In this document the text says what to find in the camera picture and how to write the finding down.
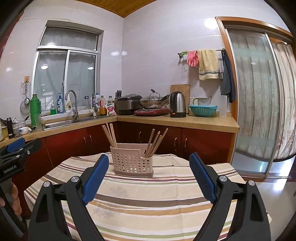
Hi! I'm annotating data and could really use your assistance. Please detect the dark grey hanging cloth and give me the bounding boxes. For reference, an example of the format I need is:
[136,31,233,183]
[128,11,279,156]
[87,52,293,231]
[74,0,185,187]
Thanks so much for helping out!
[220,49,236,103]

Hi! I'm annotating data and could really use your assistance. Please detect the translucent plastic container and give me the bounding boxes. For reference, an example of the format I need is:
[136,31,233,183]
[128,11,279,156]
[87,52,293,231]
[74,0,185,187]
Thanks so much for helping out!
[218,95,228,118]

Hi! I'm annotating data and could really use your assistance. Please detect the steel electric kettle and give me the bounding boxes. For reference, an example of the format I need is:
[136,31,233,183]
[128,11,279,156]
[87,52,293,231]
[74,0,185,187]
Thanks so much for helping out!
[169,91,186,118]

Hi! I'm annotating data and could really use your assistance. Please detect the orange oil bottle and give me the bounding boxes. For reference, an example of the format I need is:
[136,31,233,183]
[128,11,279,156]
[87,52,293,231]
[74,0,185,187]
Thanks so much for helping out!
[99,95,107,115]

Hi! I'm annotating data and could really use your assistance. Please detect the wooden cutting board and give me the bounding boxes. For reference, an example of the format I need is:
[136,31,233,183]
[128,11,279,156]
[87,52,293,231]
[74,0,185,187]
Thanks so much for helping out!
[170,84,190,114]

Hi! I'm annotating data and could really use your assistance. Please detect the red kitchen cabinets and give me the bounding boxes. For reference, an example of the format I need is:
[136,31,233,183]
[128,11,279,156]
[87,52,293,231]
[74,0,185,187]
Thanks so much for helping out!
[0,121,235,218]

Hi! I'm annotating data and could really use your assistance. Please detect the pink perforated utensil holder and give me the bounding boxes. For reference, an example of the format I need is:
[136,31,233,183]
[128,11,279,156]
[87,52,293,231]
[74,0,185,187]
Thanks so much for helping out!
[110,143,154,178]

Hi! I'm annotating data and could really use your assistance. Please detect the yellow hanging towel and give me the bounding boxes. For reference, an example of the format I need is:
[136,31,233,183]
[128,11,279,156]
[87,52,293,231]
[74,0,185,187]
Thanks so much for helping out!
[197,49,219,80]

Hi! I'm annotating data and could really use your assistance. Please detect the green plastic bottle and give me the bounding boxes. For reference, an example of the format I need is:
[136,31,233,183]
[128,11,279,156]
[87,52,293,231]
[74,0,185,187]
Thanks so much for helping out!
[30,94,42,130]

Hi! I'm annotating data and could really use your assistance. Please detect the sliding glass door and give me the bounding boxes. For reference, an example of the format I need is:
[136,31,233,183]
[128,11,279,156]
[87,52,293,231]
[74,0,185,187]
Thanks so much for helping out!
[216,16,295,181]

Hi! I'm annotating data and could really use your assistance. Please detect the red induction cooker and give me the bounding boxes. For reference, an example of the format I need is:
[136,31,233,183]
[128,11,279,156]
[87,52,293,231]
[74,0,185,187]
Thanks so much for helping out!
[134,108,170,116]

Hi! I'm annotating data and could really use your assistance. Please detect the blue detergent bottle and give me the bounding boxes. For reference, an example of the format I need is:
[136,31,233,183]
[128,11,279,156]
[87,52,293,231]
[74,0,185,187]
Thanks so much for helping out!
[57,93,64,113]

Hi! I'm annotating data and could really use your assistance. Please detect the white measuring jug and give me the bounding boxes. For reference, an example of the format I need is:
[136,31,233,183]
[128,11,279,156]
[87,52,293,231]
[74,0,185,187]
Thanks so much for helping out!
[189,97,212,105]

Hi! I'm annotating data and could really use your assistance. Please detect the person's left hand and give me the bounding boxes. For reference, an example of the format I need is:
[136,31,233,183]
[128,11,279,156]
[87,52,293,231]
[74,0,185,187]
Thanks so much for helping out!
[1,179,22,216]

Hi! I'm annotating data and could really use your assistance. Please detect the steel sink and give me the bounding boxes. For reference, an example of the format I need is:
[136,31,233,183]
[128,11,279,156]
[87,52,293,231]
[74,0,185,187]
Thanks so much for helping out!
[42,116,108,131]

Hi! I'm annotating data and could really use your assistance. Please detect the knife block with knives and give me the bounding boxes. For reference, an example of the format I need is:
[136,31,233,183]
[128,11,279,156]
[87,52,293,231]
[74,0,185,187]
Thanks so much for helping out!
[115,90,122,99]

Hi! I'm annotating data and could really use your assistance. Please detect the pink rubber gloves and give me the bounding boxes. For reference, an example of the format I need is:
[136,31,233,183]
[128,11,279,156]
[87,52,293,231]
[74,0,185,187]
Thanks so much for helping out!
[187,50,199,67]

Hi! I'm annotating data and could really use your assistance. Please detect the steel wok with lid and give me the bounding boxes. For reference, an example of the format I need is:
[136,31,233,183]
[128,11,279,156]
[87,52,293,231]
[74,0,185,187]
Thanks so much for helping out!
[138,89,170,109]

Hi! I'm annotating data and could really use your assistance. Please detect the black rice cooker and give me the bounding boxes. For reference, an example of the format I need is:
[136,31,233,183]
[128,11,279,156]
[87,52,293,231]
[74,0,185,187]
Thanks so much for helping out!
[114,94,142,115]

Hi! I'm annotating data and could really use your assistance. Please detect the wall towel rail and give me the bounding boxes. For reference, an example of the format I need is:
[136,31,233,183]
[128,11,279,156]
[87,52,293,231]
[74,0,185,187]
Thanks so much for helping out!
[178,49,226,80]

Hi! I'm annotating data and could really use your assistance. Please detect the chrome kitchen faucet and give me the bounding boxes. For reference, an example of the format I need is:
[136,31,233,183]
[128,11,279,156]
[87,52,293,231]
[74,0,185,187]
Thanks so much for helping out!
[65,89,79,121]

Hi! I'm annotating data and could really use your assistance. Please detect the window with aluminium frame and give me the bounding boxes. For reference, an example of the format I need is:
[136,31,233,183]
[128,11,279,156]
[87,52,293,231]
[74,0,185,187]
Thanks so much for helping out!
[32,20,103,113]

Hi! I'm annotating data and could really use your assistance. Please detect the teal plastic colander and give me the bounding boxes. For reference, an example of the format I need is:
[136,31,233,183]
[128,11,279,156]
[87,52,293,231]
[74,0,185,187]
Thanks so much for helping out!
[189,104,218,117]

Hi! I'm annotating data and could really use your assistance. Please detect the white ceramic bowl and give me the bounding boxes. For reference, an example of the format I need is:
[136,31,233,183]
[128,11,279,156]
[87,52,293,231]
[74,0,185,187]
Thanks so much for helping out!
[18,126,29,136]

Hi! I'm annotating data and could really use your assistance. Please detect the white spray bottle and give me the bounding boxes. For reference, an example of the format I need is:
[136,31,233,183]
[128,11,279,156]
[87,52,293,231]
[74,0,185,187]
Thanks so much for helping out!
[65,95,72,112]

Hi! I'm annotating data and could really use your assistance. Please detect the wooden chopstick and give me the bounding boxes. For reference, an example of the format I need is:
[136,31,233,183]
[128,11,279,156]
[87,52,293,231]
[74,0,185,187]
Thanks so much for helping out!
[145,129,160,158]
[148,135,162,158]
[145,128,155,158]
[147,128,168,157]
[102,125,112,146]
[106,123,115,148]
[110,123,117,148]

